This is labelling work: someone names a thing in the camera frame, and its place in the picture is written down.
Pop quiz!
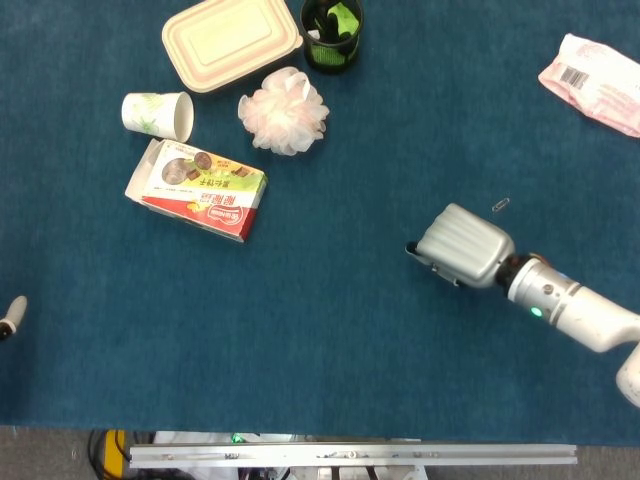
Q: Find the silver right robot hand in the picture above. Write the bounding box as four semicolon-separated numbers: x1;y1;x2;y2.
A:
405;202;517;291

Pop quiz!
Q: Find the blue felt table cloth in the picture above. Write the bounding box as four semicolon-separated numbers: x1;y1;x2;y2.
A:
0;0;640;447

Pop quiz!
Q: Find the pink white wet wipes pack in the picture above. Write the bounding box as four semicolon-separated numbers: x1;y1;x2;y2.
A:
537;32;640;139

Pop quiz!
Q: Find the white pink bath pouf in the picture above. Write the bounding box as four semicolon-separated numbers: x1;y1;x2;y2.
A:
237;66;331;157

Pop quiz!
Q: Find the black mesh pen holder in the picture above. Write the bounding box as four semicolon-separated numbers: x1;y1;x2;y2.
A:
299;0;365;75

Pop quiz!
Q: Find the red green biscuit box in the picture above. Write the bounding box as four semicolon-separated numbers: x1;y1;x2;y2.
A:
123;138;269;244

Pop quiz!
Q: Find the cream lidded food container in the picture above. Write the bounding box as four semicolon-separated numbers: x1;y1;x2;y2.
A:
160;0;305;95

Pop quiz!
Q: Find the white paper cup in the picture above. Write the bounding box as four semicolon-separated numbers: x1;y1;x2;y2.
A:
120;91;196;144

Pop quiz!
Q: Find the aluminium frame rail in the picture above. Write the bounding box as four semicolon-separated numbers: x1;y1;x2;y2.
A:
128;442;579;470

